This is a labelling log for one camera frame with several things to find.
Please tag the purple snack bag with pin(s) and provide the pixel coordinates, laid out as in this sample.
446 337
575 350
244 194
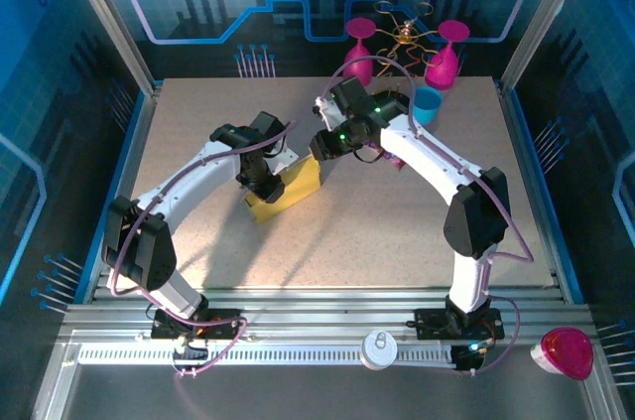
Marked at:
394 161

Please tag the yellow paper box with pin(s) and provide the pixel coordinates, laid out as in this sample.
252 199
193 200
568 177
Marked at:
297 186

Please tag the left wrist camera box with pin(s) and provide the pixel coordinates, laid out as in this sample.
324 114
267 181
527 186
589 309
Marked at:
285 159

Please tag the aluminium frame post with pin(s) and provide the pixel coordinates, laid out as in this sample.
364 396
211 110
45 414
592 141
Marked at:
537 18
111 18

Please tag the aluminium mounting rail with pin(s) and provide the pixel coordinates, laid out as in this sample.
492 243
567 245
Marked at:
322 316

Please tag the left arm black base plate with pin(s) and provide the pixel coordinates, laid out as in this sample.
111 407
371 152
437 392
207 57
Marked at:
223 326

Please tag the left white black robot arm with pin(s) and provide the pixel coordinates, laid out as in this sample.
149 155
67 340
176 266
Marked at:
144 251

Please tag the black controller board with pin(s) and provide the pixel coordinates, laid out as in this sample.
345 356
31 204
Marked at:
466 358

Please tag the pink plastic goblet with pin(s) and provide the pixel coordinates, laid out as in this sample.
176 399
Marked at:
441 70
359 28

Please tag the silver tin can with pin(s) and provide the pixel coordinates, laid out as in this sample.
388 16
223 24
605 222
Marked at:
378 349

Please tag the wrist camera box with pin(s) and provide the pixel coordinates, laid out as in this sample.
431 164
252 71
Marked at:
285 159
325 112

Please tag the blue plastic goblet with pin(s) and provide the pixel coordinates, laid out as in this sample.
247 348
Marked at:
427 104

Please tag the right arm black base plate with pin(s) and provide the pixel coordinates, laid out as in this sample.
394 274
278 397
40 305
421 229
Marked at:
431 326

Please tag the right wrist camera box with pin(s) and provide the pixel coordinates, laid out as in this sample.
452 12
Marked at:
325 112

